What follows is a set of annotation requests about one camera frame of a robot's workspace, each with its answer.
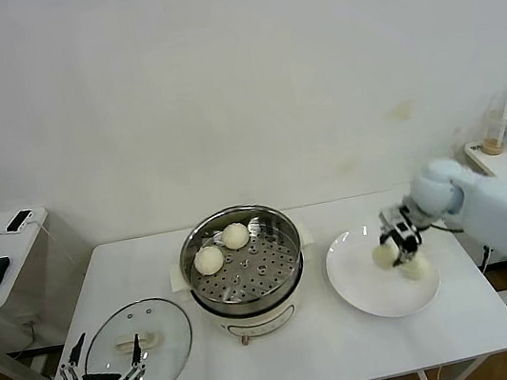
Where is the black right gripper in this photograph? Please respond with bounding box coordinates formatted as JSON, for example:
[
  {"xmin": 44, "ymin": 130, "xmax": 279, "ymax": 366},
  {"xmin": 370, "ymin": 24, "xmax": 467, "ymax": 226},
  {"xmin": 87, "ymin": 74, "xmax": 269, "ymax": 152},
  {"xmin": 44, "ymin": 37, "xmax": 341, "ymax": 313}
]
[{"xmin": 376, "ymin": 219, "xmax": 426, "ymax": 270}]

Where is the white steamed baozi bun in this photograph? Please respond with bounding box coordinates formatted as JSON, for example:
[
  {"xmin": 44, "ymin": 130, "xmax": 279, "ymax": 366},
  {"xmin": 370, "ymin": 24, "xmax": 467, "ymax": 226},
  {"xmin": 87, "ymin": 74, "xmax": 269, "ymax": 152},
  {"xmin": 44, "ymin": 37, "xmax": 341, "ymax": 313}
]
[
  {"xmin": 397, "ymin": 254, "xmax": 434, "ymax": 284},
  {"xmin": 371, "ymin": 241, "xmax": 405, "ymax": 273},
  {"xmin": 218, "ymin": 220, "xmax": 253, "ymax": 252},
  {"xmin": 192, "ymin": 244, "xmax": 228, "ymax": 278}
]

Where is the glass lid with cream handle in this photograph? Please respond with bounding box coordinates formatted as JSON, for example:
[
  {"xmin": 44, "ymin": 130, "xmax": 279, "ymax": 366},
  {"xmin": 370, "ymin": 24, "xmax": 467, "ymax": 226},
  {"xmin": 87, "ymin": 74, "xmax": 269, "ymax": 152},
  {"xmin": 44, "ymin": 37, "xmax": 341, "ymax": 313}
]
[{"xmin": 75, "ymin": 291, "xmax": 201, "ymax": 380}]

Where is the perforated steel steamer basket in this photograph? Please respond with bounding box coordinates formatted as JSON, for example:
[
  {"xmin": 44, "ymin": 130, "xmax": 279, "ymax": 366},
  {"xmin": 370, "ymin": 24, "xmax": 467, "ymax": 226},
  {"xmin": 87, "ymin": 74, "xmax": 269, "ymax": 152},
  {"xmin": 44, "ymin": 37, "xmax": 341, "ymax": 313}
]
[{"xmin": 172, "ymin": 197, "xmax": 311, "ymax": 325}]

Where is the white round plate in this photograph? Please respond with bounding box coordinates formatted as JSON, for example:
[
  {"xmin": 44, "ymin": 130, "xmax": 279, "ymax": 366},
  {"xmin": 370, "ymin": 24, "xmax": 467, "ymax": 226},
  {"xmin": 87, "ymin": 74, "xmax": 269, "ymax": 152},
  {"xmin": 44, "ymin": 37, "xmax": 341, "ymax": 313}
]
[{"xmin": 320, "ymin": 215, "xmax": 446, "ymax": 329}]

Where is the clear plastic drink cup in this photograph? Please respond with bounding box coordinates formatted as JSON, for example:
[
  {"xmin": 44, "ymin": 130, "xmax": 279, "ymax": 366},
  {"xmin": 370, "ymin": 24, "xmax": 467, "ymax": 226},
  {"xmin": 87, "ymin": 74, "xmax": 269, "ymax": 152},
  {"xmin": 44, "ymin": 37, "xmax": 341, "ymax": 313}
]
[{"xmin": 476, "ymin": 109, "xmax": 507, "ymax": 159}]

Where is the white electric cooker base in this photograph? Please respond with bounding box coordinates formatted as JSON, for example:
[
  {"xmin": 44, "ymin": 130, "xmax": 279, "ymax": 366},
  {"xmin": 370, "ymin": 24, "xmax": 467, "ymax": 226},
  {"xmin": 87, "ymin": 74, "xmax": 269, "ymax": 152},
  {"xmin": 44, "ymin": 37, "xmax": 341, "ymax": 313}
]
[{"xmin": 189, "ymin": 259, "xmax": 314, "ymax": 354}]

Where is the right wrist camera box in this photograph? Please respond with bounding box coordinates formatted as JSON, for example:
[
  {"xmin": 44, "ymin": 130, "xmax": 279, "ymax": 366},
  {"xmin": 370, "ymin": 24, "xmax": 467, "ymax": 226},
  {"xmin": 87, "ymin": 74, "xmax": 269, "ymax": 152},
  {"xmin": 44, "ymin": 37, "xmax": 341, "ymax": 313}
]
[{"xmin": 376, "ymin": 205, "xmax": 410, "ymax": 234}]

